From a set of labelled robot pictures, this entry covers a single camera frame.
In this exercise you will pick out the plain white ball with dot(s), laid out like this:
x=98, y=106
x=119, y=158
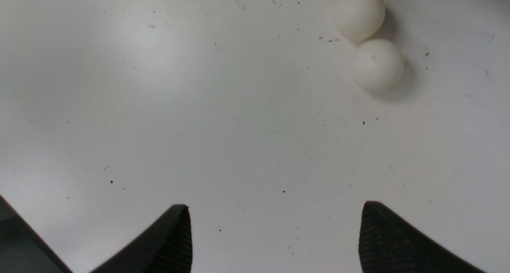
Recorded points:
x=358, y=20
x=377, y=65

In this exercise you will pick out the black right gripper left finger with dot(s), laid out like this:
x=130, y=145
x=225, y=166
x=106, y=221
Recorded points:
x=164, y=247

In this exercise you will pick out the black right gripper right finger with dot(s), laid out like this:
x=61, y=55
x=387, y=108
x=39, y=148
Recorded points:
x=389, y=244

